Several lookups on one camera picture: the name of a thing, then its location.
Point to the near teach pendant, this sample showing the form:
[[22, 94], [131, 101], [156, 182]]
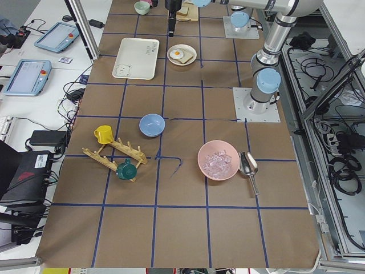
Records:
[[28, 78]]

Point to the yellow mug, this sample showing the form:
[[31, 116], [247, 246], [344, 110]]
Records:
[[104, 134]]

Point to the white round plate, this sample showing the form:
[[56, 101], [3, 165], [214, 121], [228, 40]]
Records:
[[186, 48]]

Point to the small black adapter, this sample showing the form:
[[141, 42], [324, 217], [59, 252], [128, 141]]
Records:
[[96, 23]]

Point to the far teach pendant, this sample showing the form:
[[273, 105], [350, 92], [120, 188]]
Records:
[[57, 38]]

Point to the black power adapter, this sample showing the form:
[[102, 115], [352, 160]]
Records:
[[47, 138]]

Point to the wooden mug rack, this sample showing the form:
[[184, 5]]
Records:
[[136, 154]]

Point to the bread slice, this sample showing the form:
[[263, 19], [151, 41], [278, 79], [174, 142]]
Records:
[[183, 11], [187, 57]]

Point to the green mug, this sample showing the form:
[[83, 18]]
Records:
[[126, 170]]

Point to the teach pendant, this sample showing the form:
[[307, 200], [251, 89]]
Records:
[[57, 38], [28, 78]]

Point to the aluminium frame post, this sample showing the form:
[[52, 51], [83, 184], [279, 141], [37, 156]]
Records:
[[82, 24]]

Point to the light green bowl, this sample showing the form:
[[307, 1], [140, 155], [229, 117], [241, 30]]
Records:
[[142, 7]]

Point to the cream rectangular tray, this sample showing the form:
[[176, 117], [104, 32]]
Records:
[[136, 59]]

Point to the black computer box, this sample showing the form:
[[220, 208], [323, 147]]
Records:
[[23, 176]]

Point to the blue bowl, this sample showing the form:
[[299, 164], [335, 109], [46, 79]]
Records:
[[152, 125]]

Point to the fried egg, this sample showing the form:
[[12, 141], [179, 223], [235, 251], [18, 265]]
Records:
[[176, 54]]

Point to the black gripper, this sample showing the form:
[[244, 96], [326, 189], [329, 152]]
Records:
[[173, 4]]

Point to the metal scoop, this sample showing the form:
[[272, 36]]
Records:
[[248, 169]]

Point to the ice cubes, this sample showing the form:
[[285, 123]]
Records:
[[217, 165]]

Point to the brown paper table cover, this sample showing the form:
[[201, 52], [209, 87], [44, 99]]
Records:
[[172, 215]]

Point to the pink bowl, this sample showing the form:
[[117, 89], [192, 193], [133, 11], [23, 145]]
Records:
[[213, 146]]

